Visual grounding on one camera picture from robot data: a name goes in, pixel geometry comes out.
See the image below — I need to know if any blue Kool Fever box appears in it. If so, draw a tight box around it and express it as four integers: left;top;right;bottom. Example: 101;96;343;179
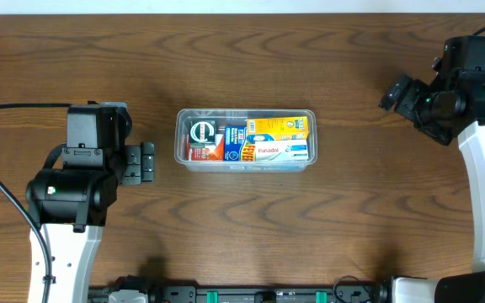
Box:
224;126;256;162

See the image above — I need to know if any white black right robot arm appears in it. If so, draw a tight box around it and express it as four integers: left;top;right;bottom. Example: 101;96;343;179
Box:
370;34;485;303

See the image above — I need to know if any clear plastic container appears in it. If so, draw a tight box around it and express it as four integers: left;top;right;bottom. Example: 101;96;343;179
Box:
174;109;317;173

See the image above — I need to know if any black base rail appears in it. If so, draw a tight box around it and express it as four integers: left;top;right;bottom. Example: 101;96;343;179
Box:
86;276;392;303

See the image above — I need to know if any green round-logo small box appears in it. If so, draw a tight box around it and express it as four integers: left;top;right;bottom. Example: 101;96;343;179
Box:
189;120;216;145

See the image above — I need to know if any white blue toothpaste box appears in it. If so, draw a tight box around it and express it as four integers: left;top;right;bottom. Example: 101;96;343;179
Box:
255;140;309;162

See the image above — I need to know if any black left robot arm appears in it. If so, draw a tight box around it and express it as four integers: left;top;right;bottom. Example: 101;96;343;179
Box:
26;101;155;302

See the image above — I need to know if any red white medicine box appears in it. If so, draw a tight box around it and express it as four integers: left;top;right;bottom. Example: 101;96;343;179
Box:
187;134;225;161

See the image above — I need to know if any yellow Woods box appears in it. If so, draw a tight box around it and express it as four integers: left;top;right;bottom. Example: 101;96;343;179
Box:
247;116;309;144

